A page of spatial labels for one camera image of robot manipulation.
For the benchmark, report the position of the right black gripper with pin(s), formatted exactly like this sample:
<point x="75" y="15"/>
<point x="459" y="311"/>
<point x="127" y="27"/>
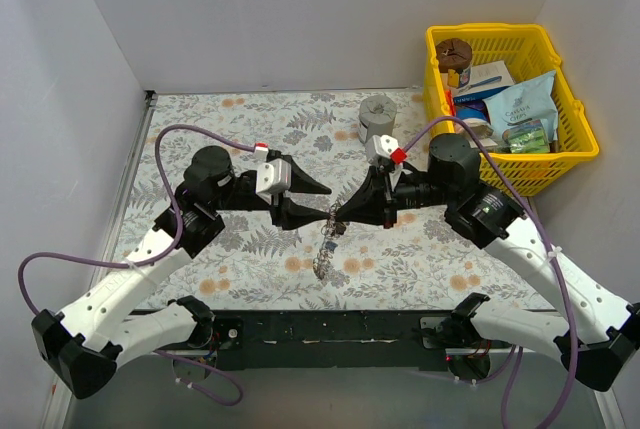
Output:
<point x="388" y="197"/>

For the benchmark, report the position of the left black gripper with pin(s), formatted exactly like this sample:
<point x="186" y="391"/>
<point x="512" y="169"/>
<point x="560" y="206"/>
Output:
<point x="279" y="197"/>

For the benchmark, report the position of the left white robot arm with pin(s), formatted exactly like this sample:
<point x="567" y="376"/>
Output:
<point x="89" y="339"/>

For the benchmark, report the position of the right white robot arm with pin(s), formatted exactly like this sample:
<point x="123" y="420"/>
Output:
<point x="603" y="326"/>

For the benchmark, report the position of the floral table mat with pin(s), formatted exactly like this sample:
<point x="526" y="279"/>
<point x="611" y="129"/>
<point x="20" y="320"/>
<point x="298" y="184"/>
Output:
<point x="419" y="264"/>

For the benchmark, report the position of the grey tape roll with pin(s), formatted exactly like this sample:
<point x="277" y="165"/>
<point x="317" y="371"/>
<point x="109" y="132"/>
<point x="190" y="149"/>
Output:
<point x="376" y="116"/>

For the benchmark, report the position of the green packet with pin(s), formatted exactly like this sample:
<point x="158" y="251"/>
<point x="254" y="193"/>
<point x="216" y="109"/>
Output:
<point x="529" y="137"/>

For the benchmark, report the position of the white box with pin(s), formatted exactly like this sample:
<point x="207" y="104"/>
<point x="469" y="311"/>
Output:
<point x="490" y="76"/>

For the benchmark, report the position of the light blue snack bag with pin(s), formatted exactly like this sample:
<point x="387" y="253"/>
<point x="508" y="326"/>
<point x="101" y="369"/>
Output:
<point x="529" y="100"/>

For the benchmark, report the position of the yellow plastic basket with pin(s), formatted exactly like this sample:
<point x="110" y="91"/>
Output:
<point x="528" y="52"/>

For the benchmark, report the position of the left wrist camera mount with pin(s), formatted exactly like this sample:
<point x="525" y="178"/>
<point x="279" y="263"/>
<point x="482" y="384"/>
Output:
<point x="273" y="173"/>

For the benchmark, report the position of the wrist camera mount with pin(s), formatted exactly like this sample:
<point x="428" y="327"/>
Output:
<point x="273" y="173"/>
<point x="385" y="151"/>

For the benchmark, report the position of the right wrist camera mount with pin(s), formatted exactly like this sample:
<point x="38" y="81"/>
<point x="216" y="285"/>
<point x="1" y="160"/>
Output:
<point x="385" y="151"/>

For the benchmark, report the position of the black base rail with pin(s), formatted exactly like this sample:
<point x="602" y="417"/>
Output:
<point x="305" y="339"/>

